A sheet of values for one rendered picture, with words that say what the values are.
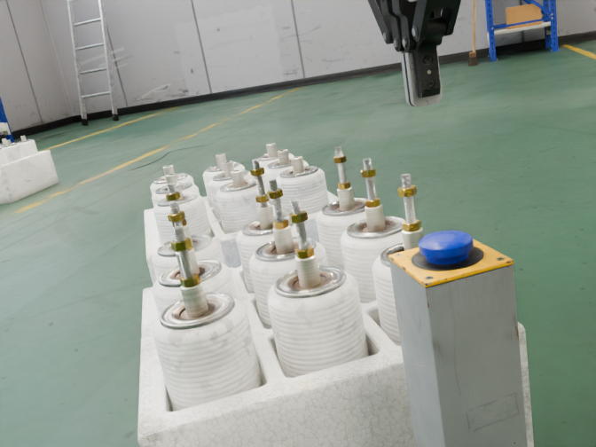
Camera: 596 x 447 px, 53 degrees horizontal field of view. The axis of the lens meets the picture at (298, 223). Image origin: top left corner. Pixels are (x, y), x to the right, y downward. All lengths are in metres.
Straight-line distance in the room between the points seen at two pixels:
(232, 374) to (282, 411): 0.06
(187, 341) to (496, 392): 0.27
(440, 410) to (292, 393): 0.16
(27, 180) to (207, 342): 2.78
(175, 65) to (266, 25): 1.28
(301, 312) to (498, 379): 0.20
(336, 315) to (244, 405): 0.12
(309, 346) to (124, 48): 7.62
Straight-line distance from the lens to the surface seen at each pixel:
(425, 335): 0.46
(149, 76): 8.00
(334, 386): 0.59
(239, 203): 1.11
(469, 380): 0.48
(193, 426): 0.59
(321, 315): 0.59
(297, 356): 0.62
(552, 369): 0.93
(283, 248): 0.73
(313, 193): 1.13
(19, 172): 3.28
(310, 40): 7.20
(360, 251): 0.73
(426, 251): 0.46
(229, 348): 0.59
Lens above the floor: 0.49
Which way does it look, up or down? 16 degrees down
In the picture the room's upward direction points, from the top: 10 degrees counter-clockwise
